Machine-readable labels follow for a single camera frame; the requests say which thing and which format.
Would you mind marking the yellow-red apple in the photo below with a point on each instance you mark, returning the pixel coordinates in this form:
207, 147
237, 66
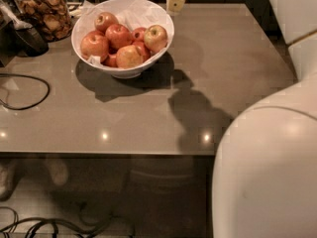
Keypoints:
128, 57
155, 38

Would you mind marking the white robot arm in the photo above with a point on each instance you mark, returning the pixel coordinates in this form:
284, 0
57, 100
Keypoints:
264, 182

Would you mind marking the white paper bowl liner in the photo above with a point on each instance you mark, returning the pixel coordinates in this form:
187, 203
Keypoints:
138, 12

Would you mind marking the small red apple back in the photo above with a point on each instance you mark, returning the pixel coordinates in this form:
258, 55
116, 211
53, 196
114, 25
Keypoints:
138, 34

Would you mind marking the red apple middle right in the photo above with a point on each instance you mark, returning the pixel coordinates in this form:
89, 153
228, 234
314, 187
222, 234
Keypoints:
143, 50

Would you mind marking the white ceramic bowl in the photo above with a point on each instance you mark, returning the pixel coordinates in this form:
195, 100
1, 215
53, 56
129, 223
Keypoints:
132, 70

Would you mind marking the red apple centre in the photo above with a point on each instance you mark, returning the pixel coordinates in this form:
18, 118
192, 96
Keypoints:
118, 36

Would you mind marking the red apple top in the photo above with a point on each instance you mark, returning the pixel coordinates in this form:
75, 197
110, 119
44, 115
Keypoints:
104, 20

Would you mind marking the yellow-red apple front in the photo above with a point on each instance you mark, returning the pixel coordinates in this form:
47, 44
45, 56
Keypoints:
128, 57

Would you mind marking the red apple bottom hidden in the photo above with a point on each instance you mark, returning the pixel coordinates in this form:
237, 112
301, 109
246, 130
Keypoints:
111, 61

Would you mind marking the large red apple left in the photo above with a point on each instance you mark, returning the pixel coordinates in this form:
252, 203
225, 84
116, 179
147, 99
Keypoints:
95, 44

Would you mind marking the glass jar of dried chips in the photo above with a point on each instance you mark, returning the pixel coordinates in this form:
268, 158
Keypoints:
51, 17

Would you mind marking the black appliance with scoop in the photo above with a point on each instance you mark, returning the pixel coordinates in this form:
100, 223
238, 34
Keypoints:
27, 39

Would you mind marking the white shoe under table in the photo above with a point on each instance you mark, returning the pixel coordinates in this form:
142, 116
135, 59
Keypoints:
7, 174

